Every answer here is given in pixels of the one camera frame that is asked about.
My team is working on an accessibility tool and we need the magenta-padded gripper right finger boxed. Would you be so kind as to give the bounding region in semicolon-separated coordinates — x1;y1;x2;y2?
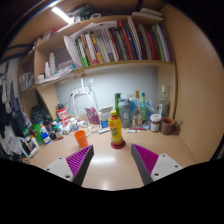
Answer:
130;143;184;186

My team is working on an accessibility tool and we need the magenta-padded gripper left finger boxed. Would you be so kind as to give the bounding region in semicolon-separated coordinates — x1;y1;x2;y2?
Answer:
43;144;95;187

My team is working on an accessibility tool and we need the yellow drink bottle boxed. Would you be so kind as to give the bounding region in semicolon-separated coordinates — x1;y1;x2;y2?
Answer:
108;110;124;146

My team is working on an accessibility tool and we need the orange plastic cup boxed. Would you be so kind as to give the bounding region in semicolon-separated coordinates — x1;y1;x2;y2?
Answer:
73;129;89;149

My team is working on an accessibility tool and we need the flat round red coaster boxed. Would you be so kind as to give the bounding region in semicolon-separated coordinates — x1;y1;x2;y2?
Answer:
110;139;127;150

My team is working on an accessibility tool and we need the white-lidded jar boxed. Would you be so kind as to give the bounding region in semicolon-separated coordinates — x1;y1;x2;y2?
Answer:
149;113;163;133

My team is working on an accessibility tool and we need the brown mug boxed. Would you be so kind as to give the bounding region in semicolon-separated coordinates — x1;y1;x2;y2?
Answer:
160;116;181;136

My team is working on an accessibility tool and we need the blue-labelled white bottle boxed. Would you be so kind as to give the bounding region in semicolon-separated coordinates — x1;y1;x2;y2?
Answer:
39;125;53;145

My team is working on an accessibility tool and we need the red and white can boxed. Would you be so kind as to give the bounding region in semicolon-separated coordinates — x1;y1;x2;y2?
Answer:
55;107;70;127

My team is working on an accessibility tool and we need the magenta pouch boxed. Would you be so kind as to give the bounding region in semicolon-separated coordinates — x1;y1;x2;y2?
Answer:
84;107;100;126

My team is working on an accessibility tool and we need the small green plastic bottle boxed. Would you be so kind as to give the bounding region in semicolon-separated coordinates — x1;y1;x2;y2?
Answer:
31;123;45;145

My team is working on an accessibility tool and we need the green-capped clear bottle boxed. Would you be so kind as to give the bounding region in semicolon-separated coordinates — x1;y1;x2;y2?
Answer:
139;92;148;124

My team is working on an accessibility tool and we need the yellow-capped clear bottle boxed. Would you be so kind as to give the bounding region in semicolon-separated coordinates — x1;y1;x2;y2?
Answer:
132;90;141;129

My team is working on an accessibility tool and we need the grey shaker bottle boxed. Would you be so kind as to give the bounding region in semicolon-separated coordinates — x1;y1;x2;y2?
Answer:
118;98;132;129

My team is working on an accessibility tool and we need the blue and white box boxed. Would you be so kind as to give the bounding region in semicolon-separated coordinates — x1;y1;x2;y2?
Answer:
97;105;114;129

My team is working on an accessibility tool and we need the clear glass bottle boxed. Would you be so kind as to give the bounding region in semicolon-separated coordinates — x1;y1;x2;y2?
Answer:
158;84;170;118

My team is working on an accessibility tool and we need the tall green bottle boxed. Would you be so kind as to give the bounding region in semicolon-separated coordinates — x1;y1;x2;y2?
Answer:
114;92;122;118

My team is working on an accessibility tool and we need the white power strip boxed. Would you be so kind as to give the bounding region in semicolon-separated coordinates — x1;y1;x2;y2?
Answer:
71;87;91;96

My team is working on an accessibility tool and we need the dark blue hanging garment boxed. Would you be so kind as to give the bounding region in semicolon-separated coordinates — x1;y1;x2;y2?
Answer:
9;81;31;134

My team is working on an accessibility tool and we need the wooden shelf unit with books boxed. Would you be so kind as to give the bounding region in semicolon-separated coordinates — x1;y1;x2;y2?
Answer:
18;4;178;118

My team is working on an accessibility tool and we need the ceiling light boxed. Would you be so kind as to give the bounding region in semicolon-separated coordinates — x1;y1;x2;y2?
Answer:
51;6;73;24

